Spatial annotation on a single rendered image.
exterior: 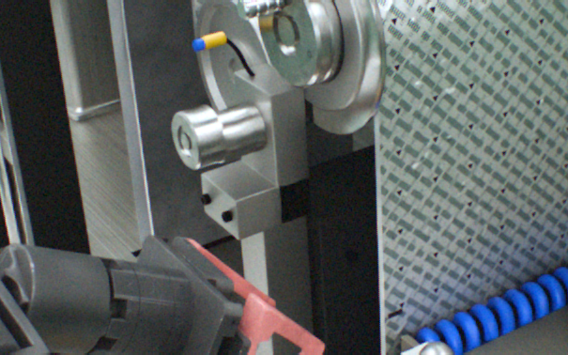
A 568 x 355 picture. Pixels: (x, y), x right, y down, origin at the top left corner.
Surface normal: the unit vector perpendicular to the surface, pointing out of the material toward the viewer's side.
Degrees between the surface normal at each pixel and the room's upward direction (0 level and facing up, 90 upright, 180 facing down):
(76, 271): 41
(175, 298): 53
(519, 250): 90
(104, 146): 0
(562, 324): 0
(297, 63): 90
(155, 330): 87
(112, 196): 0
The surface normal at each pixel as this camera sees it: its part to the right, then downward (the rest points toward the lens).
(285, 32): -0.85, 0.30
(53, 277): 0.62, -0.41
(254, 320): -0.78, -0.17
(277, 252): 0.52, 0.38
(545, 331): -0.07, -0.87
